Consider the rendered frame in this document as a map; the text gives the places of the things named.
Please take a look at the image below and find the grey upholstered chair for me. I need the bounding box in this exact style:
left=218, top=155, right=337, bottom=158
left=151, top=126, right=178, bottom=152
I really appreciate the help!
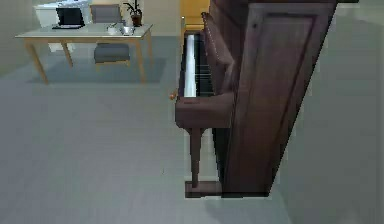
left=89, top=3, right=132, bottom=72

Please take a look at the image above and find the potted house plant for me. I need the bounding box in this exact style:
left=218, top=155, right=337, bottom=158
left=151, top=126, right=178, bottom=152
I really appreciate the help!
left=123, top=0, right=144, bottom=28

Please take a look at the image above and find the black laptop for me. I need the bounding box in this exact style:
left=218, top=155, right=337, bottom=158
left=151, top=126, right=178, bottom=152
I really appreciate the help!
left=51, top=6, right=86, bottom=30

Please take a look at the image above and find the brown upright piano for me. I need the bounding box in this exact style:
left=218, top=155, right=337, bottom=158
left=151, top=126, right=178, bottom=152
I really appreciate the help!
left=174, top=0, right=360, bottom=199

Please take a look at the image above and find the silver metal bowl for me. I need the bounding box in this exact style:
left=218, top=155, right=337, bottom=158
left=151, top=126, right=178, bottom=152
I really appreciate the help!
left=120, top=25, right=136, bottom=36

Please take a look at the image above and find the light wooden table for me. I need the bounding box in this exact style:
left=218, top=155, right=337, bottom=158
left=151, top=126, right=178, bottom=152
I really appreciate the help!
left=14, top=23, right=155, bottom=86

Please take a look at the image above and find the white cabinet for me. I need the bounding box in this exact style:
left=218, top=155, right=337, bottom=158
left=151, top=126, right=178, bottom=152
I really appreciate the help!
left=33, top=0, right=93, bottom=54

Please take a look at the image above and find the orange wooden door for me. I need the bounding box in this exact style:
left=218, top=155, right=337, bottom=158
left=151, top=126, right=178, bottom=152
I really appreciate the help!
left=179, top=0, right=211, bottom=33

